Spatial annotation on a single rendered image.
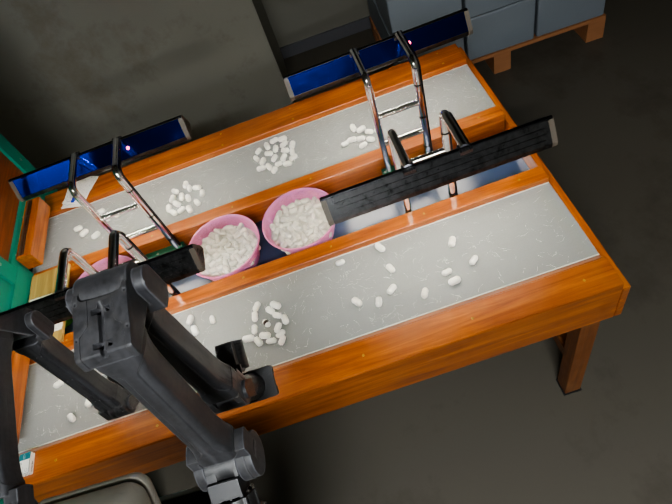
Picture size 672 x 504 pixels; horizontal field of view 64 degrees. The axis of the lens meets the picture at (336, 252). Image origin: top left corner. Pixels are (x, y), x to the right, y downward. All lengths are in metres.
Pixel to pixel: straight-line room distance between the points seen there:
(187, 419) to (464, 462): 1.49
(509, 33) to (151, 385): 2.88
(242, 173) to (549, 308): 1.21
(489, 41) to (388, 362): 2.21
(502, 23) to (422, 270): 1.91
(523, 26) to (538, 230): 1.81
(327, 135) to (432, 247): 0.68
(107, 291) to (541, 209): 1.34
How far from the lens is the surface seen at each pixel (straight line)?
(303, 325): 1.63
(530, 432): 2.21
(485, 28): 3.23
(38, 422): 1.96
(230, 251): 1.89
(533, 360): 2.31
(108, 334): 0.71
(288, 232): 1.85
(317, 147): 2.09
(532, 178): 1.80
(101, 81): 3.32
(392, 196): 1.40
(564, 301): 1.55
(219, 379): 0.96
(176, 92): 3.32
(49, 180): 2.03
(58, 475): 1.81
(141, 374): 0.75
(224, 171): 2.17
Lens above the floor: 2.11
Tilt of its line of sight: 52 degrees down
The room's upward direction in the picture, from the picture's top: 24 degrees counter-clockwise
